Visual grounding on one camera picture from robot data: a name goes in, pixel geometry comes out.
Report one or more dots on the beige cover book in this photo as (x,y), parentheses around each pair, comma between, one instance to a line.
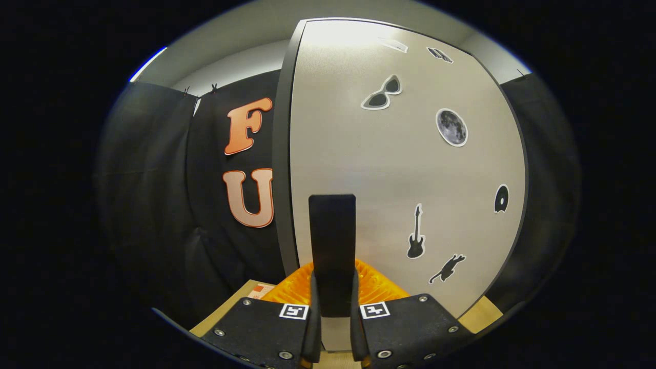
(260,291)

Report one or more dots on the white shoe cabinet door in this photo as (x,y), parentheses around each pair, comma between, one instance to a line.
(369,169)

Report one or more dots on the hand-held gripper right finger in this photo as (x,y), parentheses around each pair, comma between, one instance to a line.
(359,333)

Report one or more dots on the black backdrop cloth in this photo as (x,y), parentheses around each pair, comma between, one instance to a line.
(154,205)

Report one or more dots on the grey shoe cabinet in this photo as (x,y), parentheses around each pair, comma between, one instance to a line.
(284,154)

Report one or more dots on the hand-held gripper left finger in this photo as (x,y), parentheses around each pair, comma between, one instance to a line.
(312,333)

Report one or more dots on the ceiling light strip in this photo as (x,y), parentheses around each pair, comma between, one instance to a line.
(148,64)

